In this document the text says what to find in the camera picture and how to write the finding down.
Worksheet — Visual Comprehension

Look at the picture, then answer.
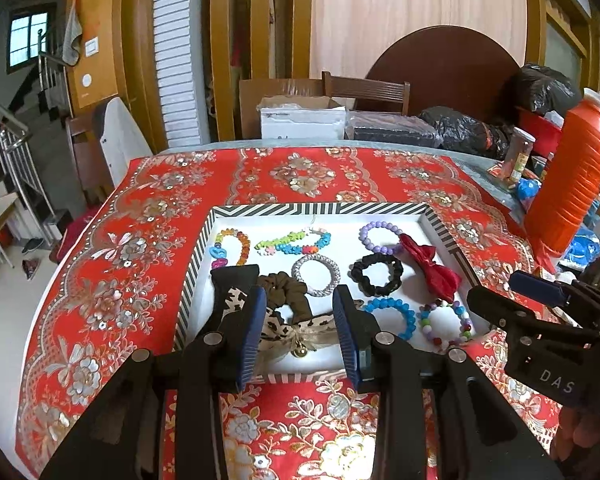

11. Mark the dark wooden chair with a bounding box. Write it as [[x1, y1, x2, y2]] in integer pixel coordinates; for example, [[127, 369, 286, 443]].
[[65, 110, 116, 206]]

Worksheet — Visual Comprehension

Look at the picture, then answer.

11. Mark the orange plastic bottle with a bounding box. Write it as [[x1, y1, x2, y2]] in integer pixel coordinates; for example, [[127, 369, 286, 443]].
[[524, 87, 600, 256]]

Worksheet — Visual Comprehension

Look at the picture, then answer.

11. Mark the red plastic stool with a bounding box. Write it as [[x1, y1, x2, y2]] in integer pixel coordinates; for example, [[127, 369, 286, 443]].
[[55, 210, 101, 261]]

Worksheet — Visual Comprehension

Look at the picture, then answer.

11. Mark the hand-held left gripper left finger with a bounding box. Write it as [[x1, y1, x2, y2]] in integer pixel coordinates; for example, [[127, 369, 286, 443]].
[[40, 285, 268, 480]]

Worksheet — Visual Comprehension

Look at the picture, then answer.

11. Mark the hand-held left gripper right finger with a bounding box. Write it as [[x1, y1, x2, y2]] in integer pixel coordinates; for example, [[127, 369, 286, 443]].
[[332, 285, 566, 480]]

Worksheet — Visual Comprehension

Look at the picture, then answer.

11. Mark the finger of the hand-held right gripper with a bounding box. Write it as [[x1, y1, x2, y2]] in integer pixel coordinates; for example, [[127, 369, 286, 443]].
[[467, 285, 541, 341], [510, 270, 578, 311]]

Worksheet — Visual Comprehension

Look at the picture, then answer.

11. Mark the red floral tablecloth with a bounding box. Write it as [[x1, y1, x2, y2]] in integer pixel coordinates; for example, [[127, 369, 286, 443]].
[[15, 146, 571, 480]]

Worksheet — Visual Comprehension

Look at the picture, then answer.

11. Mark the blue plastic package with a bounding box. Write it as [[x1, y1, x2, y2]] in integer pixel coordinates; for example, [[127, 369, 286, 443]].
[[565, 230, 600, 268]]

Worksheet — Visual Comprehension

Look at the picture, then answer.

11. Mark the multicolour bead bracelet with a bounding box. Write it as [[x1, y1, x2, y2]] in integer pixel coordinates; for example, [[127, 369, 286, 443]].
[[417, 300, 473, 352]]

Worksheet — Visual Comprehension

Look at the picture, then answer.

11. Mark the rainbow bead bracelet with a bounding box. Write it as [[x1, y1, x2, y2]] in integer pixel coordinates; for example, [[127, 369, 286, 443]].
[[215, 228, 251, 267]]

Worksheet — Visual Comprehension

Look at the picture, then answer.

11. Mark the black garbage bag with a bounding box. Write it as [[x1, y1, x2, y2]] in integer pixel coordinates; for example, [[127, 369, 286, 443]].
[[510, 62, 583, 116], [420, 106, 513, 161]]

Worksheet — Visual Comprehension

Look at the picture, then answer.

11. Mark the silver coil hair tie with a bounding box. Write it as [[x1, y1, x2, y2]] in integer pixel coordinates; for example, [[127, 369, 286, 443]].
[[291, 254, 342, 297]]

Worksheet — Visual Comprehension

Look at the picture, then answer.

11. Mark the white louvered panel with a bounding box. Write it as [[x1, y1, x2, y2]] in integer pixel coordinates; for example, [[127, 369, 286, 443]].
[[152, 0, 203, 146]]

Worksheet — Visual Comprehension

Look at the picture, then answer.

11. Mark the hanging grey towel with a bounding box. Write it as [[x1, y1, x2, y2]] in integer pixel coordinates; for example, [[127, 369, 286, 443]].
[[62, 7, 84, 67]]

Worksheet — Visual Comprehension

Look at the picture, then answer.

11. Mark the small glass jar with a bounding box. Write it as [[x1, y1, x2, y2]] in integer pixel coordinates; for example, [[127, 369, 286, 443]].
[[500, 127, 537, 183]]

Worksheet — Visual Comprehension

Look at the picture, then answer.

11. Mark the small white desk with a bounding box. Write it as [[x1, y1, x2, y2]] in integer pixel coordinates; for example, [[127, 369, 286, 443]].
[[0, 192, 21, 268]]

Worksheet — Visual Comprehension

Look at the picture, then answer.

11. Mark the white chair back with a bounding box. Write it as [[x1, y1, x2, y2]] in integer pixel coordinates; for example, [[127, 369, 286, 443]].
[[92, 97, 153, 188]]

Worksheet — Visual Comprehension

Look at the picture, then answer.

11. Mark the flower bead bracelet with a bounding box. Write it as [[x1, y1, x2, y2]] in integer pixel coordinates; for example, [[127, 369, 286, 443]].
[[254, 227, 332, 257]]

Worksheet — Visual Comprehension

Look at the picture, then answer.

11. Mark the black wrapped package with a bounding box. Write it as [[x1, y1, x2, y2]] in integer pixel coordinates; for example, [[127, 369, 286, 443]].
[[345, 110, 443, 148]]

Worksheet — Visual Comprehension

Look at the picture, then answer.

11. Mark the striped edge white tray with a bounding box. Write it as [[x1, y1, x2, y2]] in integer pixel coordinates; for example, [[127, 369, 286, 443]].
[[174, 201, 493, 385]]

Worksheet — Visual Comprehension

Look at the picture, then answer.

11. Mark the brown scrunchie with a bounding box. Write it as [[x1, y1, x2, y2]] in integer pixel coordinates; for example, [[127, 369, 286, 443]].
[[257, 270, 308, 321]]

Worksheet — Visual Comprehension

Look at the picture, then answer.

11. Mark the round brown tabletop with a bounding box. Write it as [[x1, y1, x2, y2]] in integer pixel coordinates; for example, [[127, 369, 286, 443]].
[[367, 25, 523, 116]]

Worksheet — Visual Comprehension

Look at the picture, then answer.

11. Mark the person's right hand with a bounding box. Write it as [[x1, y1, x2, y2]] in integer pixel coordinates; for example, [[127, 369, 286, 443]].
[[555, 402, 600, 478]]

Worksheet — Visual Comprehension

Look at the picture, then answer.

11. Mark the window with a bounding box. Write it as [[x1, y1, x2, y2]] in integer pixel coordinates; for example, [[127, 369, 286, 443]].
[[6, 7, 56, 71]]

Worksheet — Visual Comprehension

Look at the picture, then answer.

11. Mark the purple bead bracelet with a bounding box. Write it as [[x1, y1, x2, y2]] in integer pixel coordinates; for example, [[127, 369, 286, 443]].
[[358, 221, 405, 255]]

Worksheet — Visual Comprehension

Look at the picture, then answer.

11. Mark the red fabric bow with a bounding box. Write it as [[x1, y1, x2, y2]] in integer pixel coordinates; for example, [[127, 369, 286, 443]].
[[397, 233, 463, 303]]

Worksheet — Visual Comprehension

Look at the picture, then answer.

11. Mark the red plastic basin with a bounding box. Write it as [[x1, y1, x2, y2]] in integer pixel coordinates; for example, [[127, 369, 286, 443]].
[[517, 107, 563, 153]]

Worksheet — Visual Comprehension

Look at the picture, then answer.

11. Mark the leopard print bow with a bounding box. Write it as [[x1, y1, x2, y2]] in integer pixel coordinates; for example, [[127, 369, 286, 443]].
[[210, 264, 366, 366]]

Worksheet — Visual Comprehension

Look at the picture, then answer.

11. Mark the blue bead bracelet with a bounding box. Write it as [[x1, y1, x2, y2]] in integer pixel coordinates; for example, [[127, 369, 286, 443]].
[[362, 297, 417, 342]]

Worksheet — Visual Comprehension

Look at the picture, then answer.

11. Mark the black scrunchie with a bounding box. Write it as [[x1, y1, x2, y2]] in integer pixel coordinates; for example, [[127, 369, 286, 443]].
[[350, 252, 405, 297]]

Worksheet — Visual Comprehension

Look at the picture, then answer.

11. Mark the white cardboard box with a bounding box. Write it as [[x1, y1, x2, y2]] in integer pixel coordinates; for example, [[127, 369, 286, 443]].
[[257, 96, 348, 140]]

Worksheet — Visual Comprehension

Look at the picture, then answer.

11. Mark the brown wooden chair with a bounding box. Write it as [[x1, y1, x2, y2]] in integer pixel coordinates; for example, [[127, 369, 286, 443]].
[[321, 71, 412, 116]]

